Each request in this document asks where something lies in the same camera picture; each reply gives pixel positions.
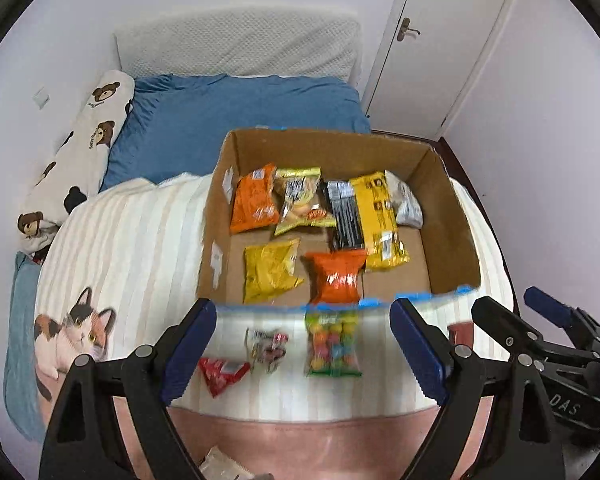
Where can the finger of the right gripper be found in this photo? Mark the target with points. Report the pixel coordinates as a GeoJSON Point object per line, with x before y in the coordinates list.
{"type": "Point", "coordinates": [581, 328]}
{"type": "Point", "coordinates": [516, 336]}

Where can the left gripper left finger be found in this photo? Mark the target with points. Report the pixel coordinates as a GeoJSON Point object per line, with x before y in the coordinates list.
{"type": "Point", "coordinates": [83, 438]}

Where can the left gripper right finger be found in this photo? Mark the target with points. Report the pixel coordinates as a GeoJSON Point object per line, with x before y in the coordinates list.
{"type": "Point", "coordinates": [520, 440]}

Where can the white nitz snack packet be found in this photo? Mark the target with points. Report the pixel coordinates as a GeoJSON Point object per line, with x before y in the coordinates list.
{"type": "Point", "coordinates": [218, 466]}

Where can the colourful gumball bag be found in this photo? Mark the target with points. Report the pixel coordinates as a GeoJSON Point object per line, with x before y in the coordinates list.
{"type": "Point", "coordinates": [332, 344]}

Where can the orange snack packet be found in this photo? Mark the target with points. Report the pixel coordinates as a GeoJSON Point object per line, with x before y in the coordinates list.
{"type": "Point", "coordinates": [254, 205]}

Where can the dark red snack packet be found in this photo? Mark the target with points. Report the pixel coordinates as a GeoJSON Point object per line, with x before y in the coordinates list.
{"type": "Point", "coordinates": [462, 333]}

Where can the red triangular snack packet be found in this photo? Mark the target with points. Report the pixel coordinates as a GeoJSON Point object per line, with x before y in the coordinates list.
{"type": "Point", "coordinates": [220, 374]}

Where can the white silver snack packet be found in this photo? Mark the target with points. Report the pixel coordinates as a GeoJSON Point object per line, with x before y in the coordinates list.
{"type": "Point", "coordinates": [404, 202]}

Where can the yellow noodle packet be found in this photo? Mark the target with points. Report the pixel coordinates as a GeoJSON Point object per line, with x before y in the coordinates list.
{"type": "Point", "coordinates": [385, 249]}

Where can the orange puffed snack bag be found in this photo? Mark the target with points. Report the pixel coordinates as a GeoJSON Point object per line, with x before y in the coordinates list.
{"type": "Point", "coordinates": [336, 275]}

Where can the black silver snack packet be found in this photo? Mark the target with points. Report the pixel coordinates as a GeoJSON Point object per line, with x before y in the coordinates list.
{"type": "Point", "coordinates": [342, 203]}

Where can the small white candy packet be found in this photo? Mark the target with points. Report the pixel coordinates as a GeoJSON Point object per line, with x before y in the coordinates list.
{"type": "Point", "coordinates": [266, 348]}

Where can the cardboard box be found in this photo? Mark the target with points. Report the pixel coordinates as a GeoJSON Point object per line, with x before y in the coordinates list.
{"type": "Point", "coordinates": [443, 256]}

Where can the yellow crisp bag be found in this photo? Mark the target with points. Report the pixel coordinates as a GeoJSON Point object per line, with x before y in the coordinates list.
{"type": "Point", "coordinates": [270, 271]}

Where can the yellow biscuit snack bag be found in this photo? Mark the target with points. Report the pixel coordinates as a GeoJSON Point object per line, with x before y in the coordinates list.
{"type": "Point", "coordinates": [302, 206]}

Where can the bear print long pillow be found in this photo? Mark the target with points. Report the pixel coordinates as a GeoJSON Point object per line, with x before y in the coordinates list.
{"type": "Point", "coordinates": [76, 171]}

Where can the white door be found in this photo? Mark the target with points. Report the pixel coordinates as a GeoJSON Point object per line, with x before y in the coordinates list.
{"type": "Point", "coordinates": [419, 82]}

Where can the blue bed sheet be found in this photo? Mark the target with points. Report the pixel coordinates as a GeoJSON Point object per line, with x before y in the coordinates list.
{"type": "Point", "coordinates": [178, 124]}

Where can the white textured headboard pillow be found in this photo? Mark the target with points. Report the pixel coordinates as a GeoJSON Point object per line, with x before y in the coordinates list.
{"type": "Point", "coordinates": [245, 41]}

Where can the door handle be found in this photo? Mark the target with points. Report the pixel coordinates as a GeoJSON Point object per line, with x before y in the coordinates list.
{"type": "Point", "coordinates": [406, 29]}

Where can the wall socket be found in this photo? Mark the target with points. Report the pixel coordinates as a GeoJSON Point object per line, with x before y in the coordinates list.
{"type": "Point", "coordinates": [41, 98]}

